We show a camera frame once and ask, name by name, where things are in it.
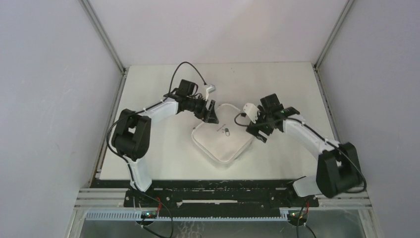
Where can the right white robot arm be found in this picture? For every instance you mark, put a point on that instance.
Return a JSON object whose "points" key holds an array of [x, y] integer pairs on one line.
{"points": [[338, 168]]}

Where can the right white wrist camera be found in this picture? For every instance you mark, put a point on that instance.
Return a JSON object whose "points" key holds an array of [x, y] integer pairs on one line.
{"points": [[252, 112]]}

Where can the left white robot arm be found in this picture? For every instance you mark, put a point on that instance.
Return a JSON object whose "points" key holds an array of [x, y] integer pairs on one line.
{"points": [[129, 136]]}

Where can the white medicine kit case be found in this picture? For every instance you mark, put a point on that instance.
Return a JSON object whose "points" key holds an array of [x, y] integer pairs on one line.
{"points": [[222, 143]]}

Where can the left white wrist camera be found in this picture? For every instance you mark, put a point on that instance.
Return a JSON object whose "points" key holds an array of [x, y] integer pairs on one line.
{"points": [[208, 89]]}

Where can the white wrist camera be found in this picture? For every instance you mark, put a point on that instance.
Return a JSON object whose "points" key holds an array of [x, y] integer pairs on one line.
{"points": [[252, 112], [208, 89]]}

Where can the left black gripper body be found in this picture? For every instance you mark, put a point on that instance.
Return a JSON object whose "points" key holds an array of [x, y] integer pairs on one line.
{"points": [[198, 107]]}

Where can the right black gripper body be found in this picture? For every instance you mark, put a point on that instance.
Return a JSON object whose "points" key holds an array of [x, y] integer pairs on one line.
{"points": [[266, 128]]}

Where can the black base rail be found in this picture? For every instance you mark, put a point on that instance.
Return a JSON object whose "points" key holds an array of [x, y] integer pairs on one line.
{"points": [[212, 198]]}

